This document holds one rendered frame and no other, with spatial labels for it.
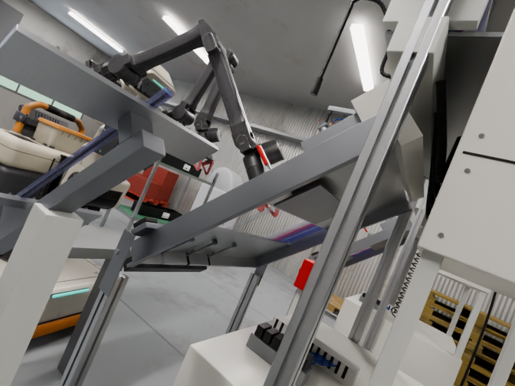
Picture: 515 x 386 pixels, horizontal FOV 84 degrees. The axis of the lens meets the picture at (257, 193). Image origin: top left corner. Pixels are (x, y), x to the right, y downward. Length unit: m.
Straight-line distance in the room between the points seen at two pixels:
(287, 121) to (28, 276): 5.55
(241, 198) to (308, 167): 0.17
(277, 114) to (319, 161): 5.50
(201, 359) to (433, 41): 0.75
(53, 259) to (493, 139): 0.74
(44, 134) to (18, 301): 1.19
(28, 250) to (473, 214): 0.69
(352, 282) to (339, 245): 4.49
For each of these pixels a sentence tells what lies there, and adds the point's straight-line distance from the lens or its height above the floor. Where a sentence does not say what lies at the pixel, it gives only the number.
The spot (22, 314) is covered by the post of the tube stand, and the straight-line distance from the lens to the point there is 0.64.
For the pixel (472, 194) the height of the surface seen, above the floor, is 1.11.
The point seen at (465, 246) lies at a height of 1.03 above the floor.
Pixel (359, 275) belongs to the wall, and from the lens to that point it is 4.97.
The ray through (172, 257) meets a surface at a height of 0.70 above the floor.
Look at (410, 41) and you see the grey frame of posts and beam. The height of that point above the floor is 1.33.
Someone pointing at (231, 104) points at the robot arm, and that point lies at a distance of 0.99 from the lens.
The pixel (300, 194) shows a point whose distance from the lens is 0.66.
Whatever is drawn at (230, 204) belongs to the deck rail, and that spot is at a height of 0.93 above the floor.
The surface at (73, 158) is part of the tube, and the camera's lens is 0.61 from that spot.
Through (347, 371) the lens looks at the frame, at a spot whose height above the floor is 0.66.
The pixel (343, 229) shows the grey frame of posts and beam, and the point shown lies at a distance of 0.51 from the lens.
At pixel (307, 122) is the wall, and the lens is 5.75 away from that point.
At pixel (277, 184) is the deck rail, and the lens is 0.62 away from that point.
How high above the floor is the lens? 0.97
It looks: 2 degrees up
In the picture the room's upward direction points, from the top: 23 degrees clockwise
